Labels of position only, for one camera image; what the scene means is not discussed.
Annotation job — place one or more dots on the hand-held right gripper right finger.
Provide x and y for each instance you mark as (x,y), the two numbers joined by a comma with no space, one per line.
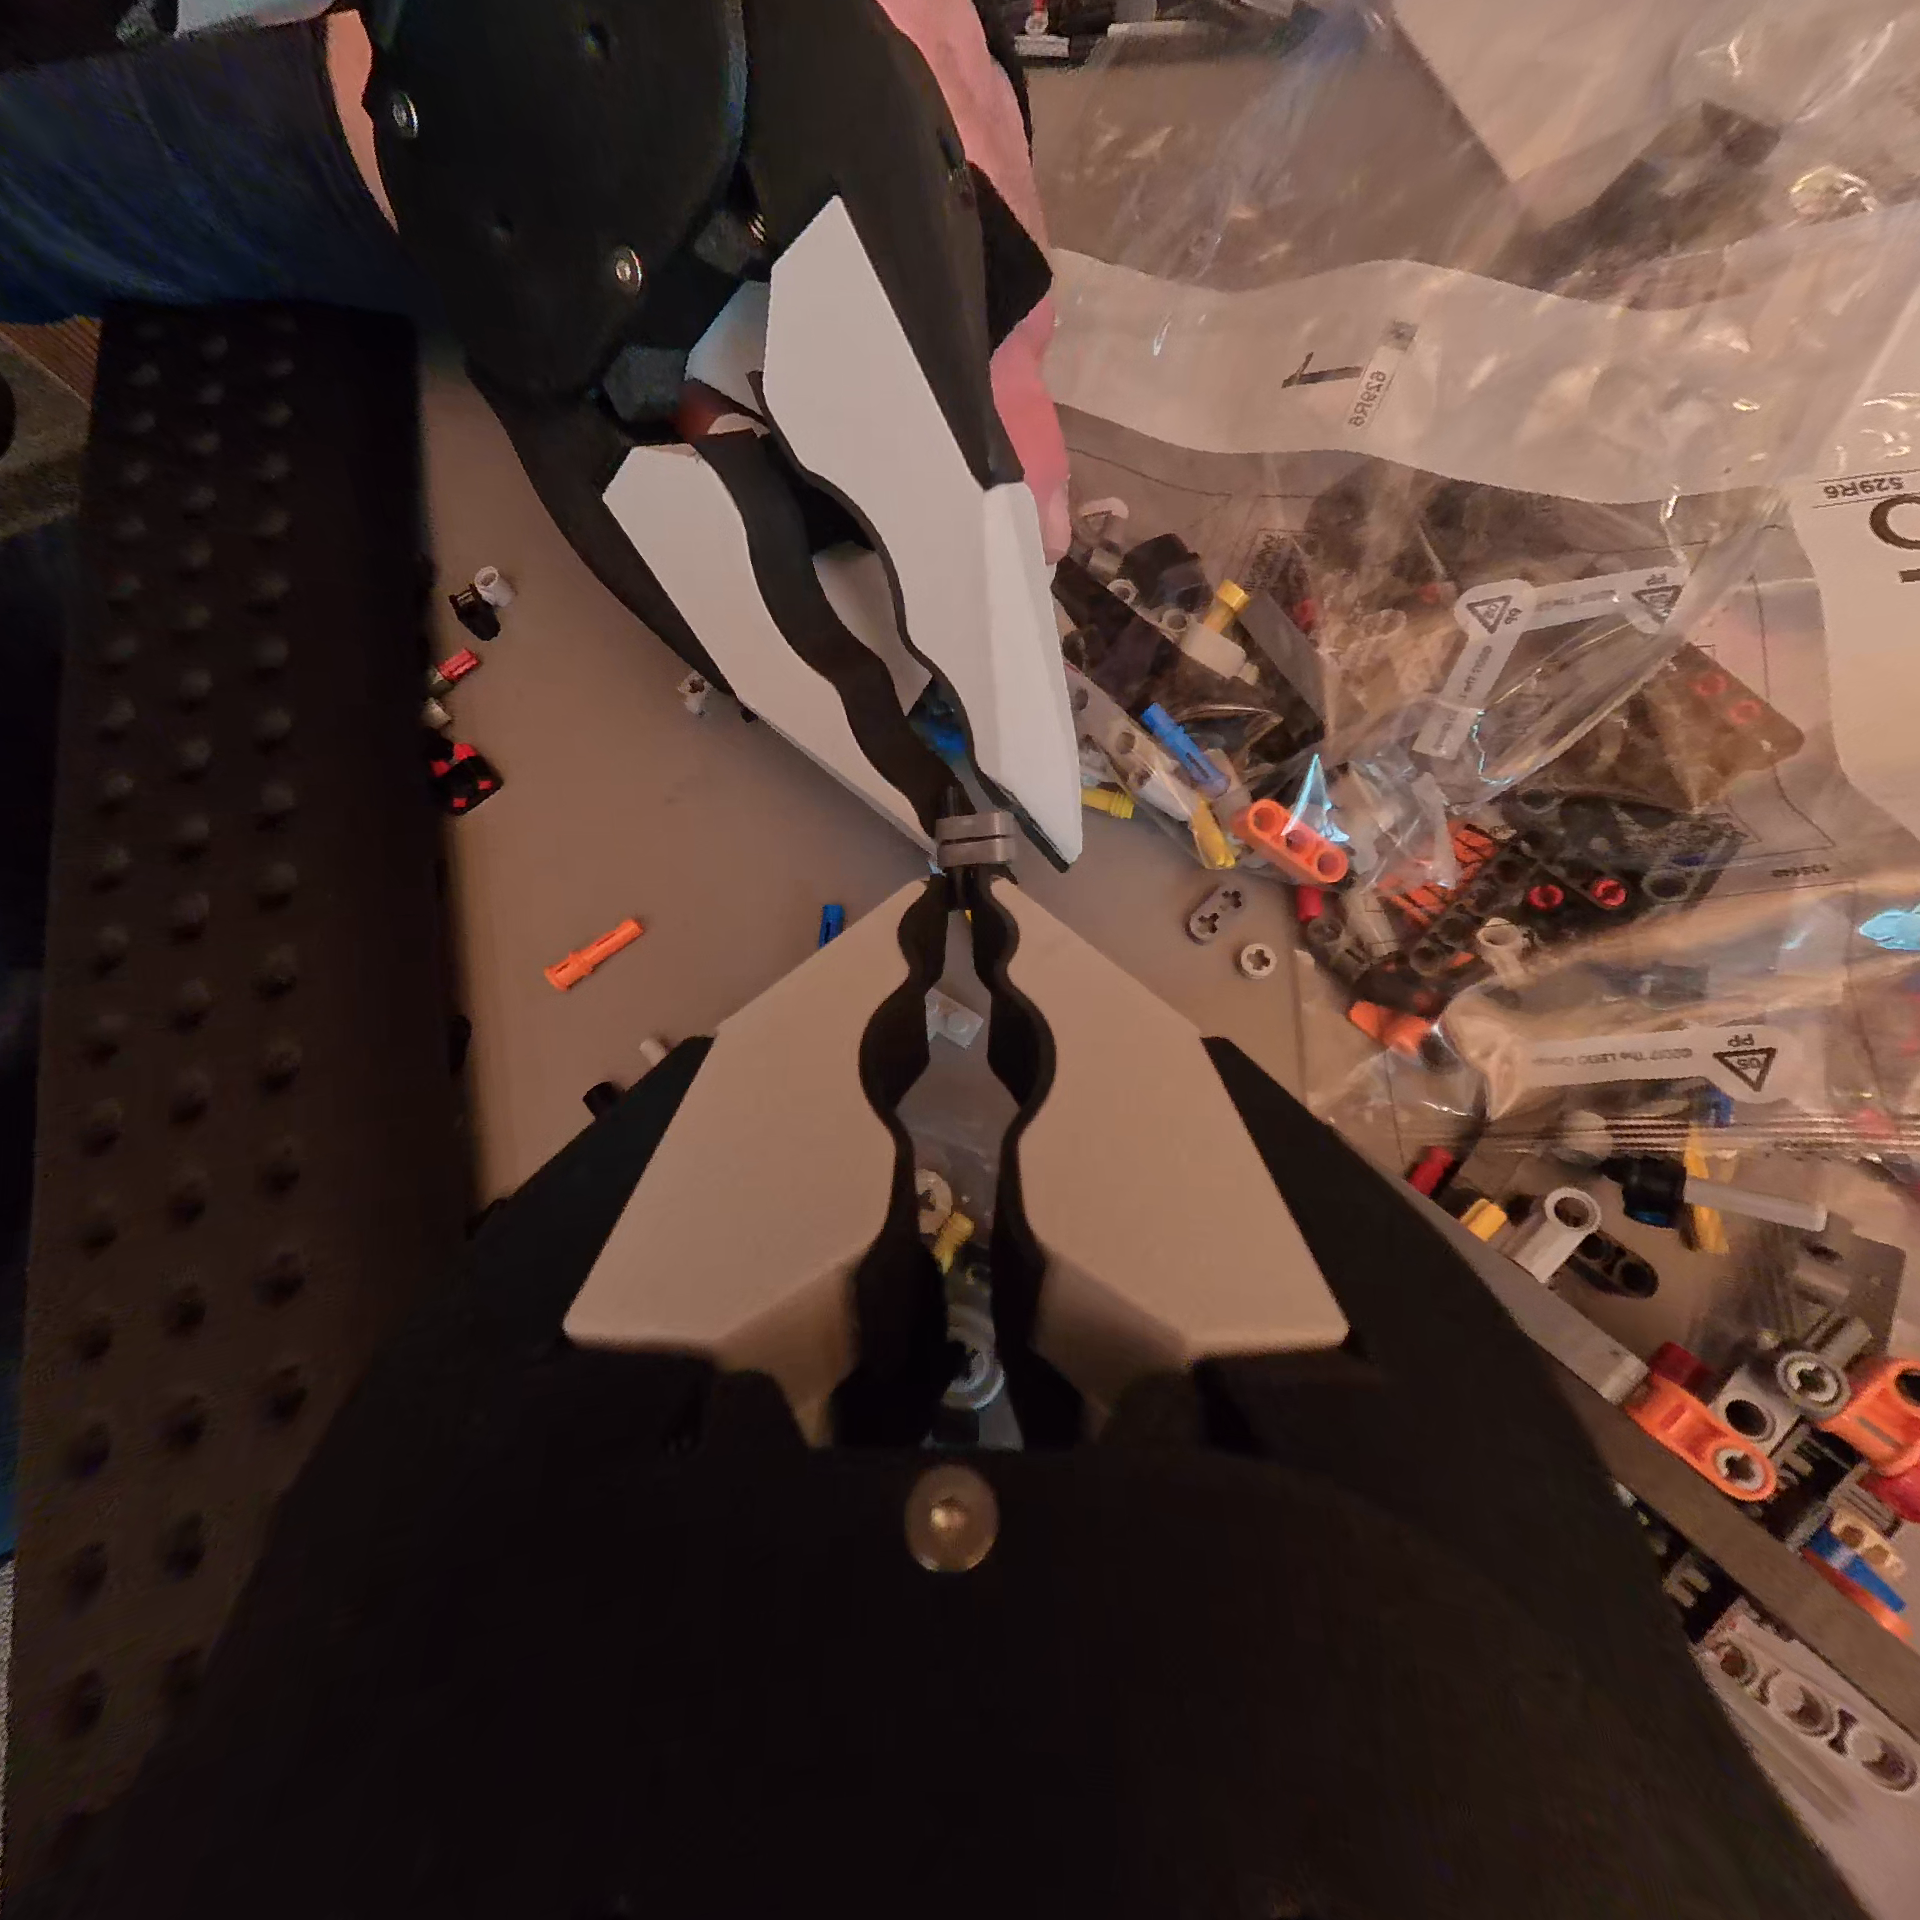
(1170,1200)

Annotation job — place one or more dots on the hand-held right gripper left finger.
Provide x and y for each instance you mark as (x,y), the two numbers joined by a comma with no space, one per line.
(735,1200)

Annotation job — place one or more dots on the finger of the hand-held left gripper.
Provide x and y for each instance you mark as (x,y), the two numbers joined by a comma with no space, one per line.
(902,451)
(690,556)

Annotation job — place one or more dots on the grey connector with black pin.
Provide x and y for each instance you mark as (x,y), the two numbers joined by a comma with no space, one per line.
(973,839)

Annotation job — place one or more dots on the small light grey lego cube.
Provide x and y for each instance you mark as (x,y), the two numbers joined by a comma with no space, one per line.
(694,692)

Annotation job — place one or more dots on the small round grey lego piece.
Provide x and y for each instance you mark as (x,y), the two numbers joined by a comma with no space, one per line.
(1258,957)

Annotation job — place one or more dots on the red lego pin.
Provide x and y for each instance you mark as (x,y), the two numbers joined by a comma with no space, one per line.
(456,669)

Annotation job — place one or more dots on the grey lego angle piece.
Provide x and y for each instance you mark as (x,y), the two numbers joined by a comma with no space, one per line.
(953,1021)

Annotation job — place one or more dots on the orange lego pin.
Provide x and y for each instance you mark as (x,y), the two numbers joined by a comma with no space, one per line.
(592,955)

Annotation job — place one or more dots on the black lego piece, red pins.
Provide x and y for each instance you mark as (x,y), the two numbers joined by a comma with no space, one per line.
(464,776)

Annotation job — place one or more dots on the orange lego beam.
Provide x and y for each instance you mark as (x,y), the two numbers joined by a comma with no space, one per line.
(1289,839)

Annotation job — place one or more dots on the pile of clear lego bags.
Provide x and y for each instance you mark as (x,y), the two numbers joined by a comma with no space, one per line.
(1500,451)

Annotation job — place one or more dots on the person's left hand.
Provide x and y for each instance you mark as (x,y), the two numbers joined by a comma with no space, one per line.
(961,60)

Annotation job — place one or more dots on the black connector with white pin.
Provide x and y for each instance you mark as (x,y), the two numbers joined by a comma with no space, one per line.
(480,595)

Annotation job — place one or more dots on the black perforated pad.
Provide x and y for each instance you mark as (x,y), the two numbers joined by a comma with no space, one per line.
(224,1050)

